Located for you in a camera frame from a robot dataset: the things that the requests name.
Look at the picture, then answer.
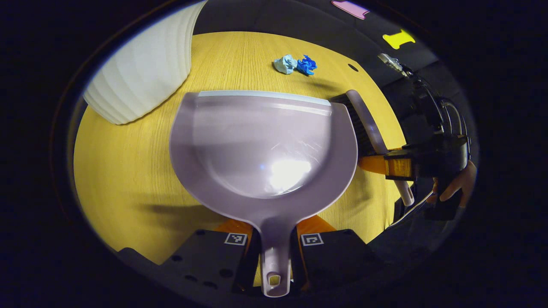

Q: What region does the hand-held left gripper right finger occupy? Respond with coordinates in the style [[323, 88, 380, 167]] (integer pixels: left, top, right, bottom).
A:
[[291, 215, 379, 294]]

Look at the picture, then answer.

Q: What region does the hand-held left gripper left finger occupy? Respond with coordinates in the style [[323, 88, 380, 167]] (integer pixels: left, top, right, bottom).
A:
[[146, 218, 262, 296]]

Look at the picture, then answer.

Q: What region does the small pale pink broom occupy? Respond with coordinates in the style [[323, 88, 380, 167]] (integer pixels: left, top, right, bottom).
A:
[[330, 89, 415, 207]]

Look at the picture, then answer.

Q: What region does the pale pink dustpan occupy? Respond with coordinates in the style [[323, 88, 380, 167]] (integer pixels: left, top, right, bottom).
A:
[[169, 90, 358, 298]]

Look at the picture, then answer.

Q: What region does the dark blue paper ball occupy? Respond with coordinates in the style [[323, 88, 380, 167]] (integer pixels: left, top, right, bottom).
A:
[[297, 55, 318, 76]]

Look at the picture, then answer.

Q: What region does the light blue paper ball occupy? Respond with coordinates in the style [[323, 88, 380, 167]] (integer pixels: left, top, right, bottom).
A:
[[274, 54, 298, 75]]

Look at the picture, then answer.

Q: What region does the white ribbed garbage bin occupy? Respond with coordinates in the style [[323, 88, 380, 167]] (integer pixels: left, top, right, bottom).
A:
[[83, 0, 208, 125]]

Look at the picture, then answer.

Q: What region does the yellow wooden desktop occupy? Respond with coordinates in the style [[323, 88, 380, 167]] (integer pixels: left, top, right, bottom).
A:
[[73, 31, 407, 266]]

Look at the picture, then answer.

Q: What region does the white cable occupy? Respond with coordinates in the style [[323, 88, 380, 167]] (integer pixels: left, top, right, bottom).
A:
[[387, 192, 434, 227]]

